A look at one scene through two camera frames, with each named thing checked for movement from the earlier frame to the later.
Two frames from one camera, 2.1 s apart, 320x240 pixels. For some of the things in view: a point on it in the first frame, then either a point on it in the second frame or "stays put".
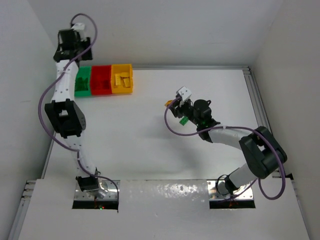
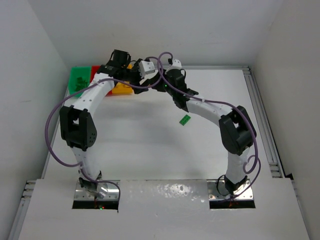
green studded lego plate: [184, 120] stays put
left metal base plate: [108, 190] stays put
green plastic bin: [83, 86] stays put
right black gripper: [178, 110] to [157, 83]
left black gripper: [72, 55] to [136, 75]
